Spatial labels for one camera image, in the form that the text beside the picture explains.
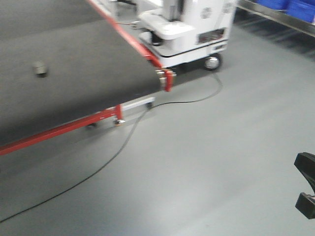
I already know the dark brake pad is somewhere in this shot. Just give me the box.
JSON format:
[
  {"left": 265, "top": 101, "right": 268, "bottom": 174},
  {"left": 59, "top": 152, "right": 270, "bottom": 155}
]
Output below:
[{"left": 32, "top": 61, "right": 48, "bottom": 78}]

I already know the black floor cable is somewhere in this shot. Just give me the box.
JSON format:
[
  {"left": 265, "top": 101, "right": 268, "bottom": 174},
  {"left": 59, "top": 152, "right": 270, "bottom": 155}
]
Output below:
[{"left": 0, "top": 72, "right": 223, "bottom": 223}]

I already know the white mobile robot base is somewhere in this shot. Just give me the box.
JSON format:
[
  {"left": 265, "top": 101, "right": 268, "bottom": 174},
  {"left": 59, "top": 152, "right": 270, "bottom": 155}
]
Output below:
[{"left": 138, "top": 0, "right": 237, "bottom": 71}]

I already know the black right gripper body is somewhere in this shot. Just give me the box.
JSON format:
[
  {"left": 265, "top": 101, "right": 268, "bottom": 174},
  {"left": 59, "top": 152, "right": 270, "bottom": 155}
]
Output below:
[{"left": 294, "top": 152, "right": 315, "bottom": 219}]

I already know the red conveyor frame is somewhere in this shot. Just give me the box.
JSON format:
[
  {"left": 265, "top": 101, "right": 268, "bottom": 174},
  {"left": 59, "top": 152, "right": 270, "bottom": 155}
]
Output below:
[{"left": 0, "top": 0, "right": 173, "bottom": 155}]

